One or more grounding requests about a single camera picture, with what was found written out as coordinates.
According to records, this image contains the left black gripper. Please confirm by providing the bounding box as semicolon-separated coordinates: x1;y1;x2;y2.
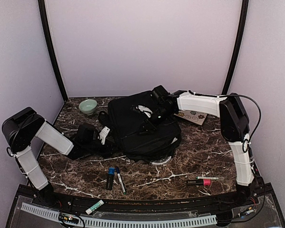
83;139;120;158

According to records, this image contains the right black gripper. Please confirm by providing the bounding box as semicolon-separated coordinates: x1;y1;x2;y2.
137;105;175;135

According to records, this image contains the black student backpack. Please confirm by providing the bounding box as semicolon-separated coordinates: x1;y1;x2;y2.
98;85;181;162

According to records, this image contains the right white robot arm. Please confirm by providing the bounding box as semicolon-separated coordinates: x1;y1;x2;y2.
136;85;256;206

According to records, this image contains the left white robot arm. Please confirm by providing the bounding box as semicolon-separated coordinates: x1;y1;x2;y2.
1;107;118;207

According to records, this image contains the blue cap black highlighter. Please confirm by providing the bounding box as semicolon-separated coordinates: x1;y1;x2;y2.
105;167;115;190

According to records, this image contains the blue cap white pen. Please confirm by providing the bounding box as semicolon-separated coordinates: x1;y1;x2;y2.
115;166;126;195

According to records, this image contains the pale green ceramic bowl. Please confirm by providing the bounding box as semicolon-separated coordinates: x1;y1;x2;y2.
79;99;97;115

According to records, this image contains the floral square plate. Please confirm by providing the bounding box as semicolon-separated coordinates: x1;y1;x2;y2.
175;110;207;125

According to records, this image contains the white green glue stick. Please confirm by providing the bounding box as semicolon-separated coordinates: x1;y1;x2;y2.
85;199;104;215

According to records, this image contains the thin white green pen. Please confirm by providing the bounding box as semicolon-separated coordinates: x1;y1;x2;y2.
196;176;225;181

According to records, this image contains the small green circuit board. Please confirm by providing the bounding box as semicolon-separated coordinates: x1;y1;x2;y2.
58;213;79;225

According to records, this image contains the pink cap black highlighter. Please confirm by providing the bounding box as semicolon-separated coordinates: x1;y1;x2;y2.
186;179;211;186

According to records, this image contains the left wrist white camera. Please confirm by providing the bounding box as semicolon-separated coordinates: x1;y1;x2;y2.
98;126;110;145

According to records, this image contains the wrist white camera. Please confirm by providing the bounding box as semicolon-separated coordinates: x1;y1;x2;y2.
134;105;152;118
98;126;110;145

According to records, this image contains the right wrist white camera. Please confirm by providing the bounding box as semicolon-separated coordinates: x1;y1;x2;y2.
134;105;152;118

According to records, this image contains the white slotted cable duct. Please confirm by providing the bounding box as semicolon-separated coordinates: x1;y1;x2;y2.
20;202;217;228

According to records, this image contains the left black frame post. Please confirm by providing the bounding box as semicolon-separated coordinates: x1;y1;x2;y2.
38;0;68;103

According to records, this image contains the black frame post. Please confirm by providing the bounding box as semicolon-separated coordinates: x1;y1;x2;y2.
38;0;68;103
221;0;249;95

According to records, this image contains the black front table rail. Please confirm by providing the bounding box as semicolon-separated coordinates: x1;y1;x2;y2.
33;187;259;216

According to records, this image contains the right black frame post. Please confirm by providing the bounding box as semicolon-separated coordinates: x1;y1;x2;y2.
221;0;249;95

